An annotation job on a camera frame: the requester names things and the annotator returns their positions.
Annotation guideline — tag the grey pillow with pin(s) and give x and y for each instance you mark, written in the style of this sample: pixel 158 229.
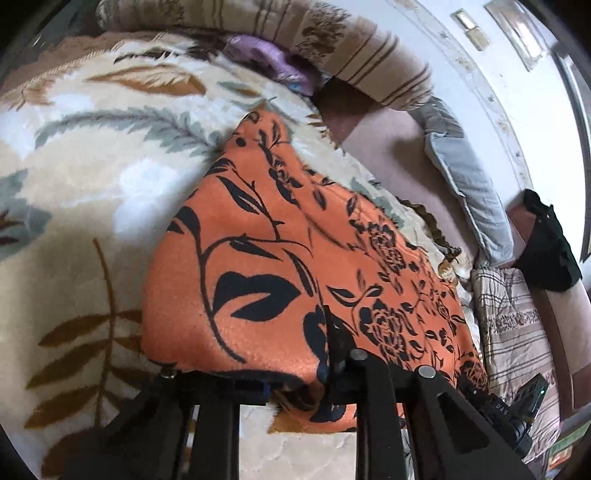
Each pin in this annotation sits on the grey pillow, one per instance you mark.
pixel 466 184

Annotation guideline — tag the orange black floral dress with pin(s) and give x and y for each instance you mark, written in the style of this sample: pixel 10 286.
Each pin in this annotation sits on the orange black floral dress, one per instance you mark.
pixel 258 258

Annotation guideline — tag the pink sofa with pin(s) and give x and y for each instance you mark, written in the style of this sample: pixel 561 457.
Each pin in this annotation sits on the pink sofa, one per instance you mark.
pixel 378 134

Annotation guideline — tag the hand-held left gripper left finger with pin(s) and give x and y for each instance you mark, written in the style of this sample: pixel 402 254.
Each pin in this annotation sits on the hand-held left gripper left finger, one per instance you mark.
pixel 217 415

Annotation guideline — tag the black cloth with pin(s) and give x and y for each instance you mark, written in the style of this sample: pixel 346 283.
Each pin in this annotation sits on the black cloth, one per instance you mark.
pixel 549 249

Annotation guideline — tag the beige light switch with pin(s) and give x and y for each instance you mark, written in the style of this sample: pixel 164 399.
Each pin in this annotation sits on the beige light switch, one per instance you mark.
pixel 478 37
pixel 461 18

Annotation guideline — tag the small framed picture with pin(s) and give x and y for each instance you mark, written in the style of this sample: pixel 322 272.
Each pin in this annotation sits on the small framed picture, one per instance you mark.
pixel 517 32

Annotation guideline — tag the green printed object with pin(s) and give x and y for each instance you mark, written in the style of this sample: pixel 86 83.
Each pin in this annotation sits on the green printed object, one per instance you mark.
pixel 565 450

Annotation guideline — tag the leaf print blanket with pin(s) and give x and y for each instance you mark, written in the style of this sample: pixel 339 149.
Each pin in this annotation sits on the leaf print blanket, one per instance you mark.
pixel 83 194

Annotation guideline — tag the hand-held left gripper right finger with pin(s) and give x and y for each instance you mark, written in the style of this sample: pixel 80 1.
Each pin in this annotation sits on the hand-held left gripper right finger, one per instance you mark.
pixel 369 392

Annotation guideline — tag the purple cloth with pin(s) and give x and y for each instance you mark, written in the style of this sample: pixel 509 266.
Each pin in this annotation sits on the purple cloth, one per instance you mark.
pixel 268 55

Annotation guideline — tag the striped floral flat cushion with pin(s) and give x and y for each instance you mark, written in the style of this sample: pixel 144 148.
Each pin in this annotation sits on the striped floral flat cushion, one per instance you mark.
pixel 512 323

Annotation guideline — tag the large framed picture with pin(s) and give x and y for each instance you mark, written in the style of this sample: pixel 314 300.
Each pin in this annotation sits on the large framed picture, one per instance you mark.
pixel 581 138

